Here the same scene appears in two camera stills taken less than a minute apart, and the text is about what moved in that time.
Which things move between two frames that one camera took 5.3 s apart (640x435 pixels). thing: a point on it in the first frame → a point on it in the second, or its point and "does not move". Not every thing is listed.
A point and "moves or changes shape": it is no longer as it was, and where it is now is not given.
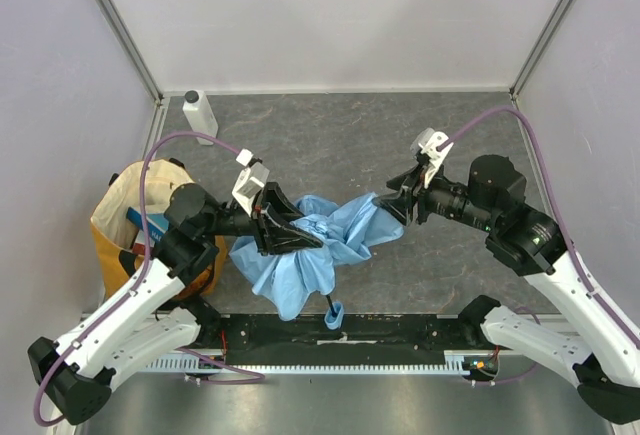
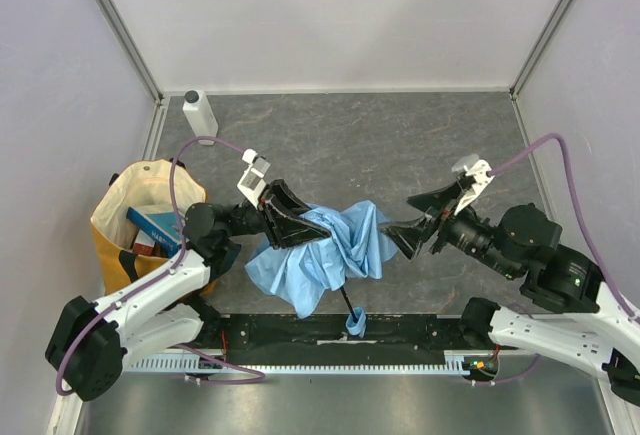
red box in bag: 139,242 does not move
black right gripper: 417,200 → 441,223
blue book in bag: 156,223 does not move
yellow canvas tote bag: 120,265 does not move
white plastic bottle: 200,115 does not move
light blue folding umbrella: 300,279 moves or changes shape
